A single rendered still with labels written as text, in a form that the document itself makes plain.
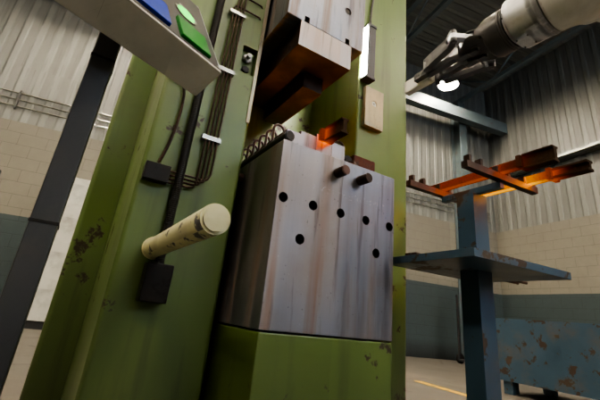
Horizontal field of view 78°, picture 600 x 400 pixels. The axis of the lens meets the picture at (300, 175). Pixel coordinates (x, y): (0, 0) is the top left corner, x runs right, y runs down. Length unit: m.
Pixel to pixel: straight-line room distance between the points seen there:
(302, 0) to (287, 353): 1.01
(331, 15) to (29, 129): 6.65
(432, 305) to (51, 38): 9.13
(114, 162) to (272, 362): 0.91
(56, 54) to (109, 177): 6.82
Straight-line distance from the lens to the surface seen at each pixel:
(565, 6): 0.69
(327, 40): 1.26
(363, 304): 0.99
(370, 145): 1.40
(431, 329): 8.90
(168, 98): 1.08
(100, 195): 1.42
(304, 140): 1.04
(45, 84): 7.89
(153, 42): 0.76
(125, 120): 1.51
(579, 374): 4.43
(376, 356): 1.02
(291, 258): 0.87
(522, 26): 0.71
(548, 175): 1.27
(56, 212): 0.72
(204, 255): 1.00
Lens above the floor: 0.50
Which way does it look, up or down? 21 degrees up
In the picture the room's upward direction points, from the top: 6 degrees clockwise
